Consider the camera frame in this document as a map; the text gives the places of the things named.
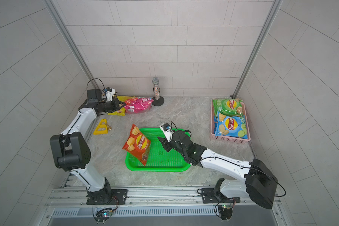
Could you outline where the yellow triangular block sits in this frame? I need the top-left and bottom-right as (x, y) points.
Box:
(93, 119), (112, 135)

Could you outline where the left circuit board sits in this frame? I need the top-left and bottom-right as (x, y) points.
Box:
(93, 208), (114, 224)

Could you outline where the circuit board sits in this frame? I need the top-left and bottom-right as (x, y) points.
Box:
(216, 205), (233, 221)
(93, 208), (114, 224)

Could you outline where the right circuit board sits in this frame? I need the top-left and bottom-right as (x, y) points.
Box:
(216, 205), (233, 221)

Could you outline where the light blue chips bag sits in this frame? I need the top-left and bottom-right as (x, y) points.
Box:
(215, 112), (249, 139)

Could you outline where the microphone-like stand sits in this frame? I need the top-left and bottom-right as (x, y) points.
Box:
(152, 77), (164, 106)

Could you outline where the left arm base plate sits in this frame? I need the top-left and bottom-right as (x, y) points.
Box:
(86, 189), (128, 205)

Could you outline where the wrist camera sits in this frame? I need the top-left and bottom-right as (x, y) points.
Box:
(160, 122), (172, 142)
(105, 87), (116, 102)

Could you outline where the magenta tomato chips bag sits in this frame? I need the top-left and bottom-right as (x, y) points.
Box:
(124, 98), (153, 114)

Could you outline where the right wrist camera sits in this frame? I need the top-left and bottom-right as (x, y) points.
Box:
(160, 122), (172, 142)

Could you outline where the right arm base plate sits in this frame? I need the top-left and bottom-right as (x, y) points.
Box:
(197, 187), (241, 204)

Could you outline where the yellow chips bag back left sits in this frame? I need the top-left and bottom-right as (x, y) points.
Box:
(108, 96), (135, 116)

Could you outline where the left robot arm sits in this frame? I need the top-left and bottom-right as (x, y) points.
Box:
(50, 88), (125, 205)

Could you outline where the green plastic basket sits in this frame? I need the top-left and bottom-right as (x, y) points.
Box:
(125, 128), (190, 172)

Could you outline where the aluminium front rail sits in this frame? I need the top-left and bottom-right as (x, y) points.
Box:
(44, 186), (276, 218)

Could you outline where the pink plastic basket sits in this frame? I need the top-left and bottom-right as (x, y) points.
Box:
(210, 98), (250, 144)

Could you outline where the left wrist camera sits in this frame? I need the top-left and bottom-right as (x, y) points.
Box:
(105, 87), (116, 102)

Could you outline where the small red chips bag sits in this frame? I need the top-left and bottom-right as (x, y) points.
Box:
(122, 124), (151, 166)

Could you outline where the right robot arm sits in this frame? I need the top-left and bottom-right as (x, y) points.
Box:
(158, 129), (278, 210)

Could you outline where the green cucumber chips bag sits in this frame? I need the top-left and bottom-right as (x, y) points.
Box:
(212, 98), (244, 117)

